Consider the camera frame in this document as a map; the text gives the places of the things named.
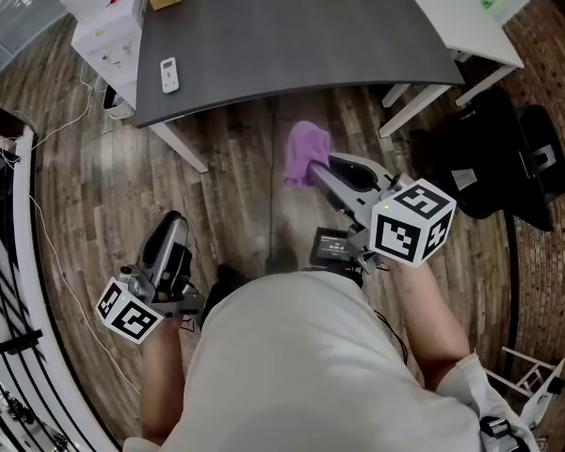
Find white table leg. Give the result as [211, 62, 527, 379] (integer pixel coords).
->
[381, 82, 412, 109]
[378, 84, 453, 139]
[454, 63, 517, 108]
[148, 120, 211, 175]

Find black shoulder strap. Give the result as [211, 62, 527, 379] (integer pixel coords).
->
[478, 413, 525, 452]

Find white remote control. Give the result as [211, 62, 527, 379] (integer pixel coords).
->
[159, 56, 181, 95]

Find black office chair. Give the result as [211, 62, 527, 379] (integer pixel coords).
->
[409, 87, 565, 233]

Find person's white shirt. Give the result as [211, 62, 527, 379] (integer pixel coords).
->
[121, 270, 543, 452]

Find person's right forearm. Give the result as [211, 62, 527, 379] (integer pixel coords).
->
[388, 259, 475, 391]

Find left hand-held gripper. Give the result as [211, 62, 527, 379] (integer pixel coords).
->
[95, 210, 204, 346]

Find white folding rack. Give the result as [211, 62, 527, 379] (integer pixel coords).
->
[484, 345, 565, 438]

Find person's black shoe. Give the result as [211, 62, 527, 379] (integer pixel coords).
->
[201, 263, 254, 330]

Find white curved railing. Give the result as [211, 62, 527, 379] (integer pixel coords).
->
[0, 127, 123, 452]

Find thin black cable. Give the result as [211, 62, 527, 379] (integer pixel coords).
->
[373, 310, 412, 365]

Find white floor cable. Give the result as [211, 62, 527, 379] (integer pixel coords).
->
[26, 194, 141, 395]
[0, 61, 100, 159]

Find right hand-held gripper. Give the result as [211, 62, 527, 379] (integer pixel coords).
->
[309, 153, 458, 275]

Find black display device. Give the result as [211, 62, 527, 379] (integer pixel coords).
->
[313, 225, 351, 266]

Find black metal railing bars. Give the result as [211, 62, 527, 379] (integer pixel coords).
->
[0, 138, 79, 452]

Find person's left forearm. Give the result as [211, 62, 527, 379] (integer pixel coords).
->
[138, 315, 192, 446]

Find white water dispenser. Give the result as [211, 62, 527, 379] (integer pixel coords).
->
[70, 0, 151, 112]

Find purple cloth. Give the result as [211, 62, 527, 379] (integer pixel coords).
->
[282, 120, 333, 190]

